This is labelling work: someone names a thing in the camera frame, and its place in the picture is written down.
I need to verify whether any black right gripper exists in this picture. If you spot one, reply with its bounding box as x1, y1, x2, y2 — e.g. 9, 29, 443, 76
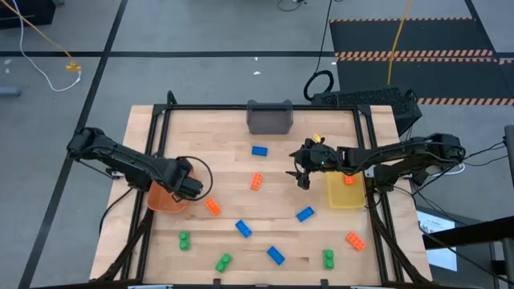
285, 139, 341, 190

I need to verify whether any orange plastic bin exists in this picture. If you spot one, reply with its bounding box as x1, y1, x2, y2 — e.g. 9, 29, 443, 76
146, 168, 196, 214

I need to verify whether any yellow translucent plastic bin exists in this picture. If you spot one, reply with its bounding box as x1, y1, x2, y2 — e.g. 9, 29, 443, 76
325, 170, 367, 210

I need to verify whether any grey translucent plastic bin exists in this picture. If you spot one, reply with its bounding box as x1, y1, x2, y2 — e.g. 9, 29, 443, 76
246, 99, 294, 136

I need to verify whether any black perforated equipment box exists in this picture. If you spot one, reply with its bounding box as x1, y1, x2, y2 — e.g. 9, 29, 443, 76
311, 86, 423, 137

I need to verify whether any white printed sheet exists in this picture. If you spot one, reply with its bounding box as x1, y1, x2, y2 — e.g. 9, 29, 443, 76
416, 210, 459, 273

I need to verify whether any black hazard-striped floor mat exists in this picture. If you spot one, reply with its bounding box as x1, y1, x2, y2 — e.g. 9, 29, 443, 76
328, 17, 496, 58
336, 55, 514, 108

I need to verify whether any black stand bar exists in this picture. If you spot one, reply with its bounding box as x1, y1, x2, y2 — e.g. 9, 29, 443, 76
421, 216, 514, 250

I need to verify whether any black cabinet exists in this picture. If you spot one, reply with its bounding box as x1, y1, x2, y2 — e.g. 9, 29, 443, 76
0, 0, 56, 30

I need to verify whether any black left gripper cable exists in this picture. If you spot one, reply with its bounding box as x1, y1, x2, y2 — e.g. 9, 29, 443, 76
176, 155, 214, 201

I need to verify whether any black metal table frame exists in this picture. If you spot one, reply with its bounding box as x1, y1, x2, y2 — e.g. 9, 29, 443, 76
96, 90, 433, 289

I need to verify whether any black hanging cable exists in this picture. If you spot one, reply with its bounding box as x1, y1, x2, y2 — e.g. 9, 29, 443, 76
303, 0, 335, 102

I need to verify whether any white floor cable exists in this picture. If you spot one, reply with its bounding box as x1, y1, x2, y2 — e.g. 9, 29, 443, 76
11, 0, 84, 93

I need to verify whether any yellow hanging cable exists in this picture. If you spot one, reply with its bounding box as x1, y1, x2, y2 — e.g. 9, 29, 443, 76
387, 0, 414, 86

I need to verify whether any yellow floor cable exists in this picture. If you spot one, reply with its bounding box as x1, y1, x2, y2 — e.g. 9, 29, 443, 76
0, 0, 84, 73

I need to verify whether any grey stand post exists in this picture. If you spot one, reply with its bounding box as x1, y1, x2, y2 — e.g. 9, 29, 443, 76
504, 124, 514, 289

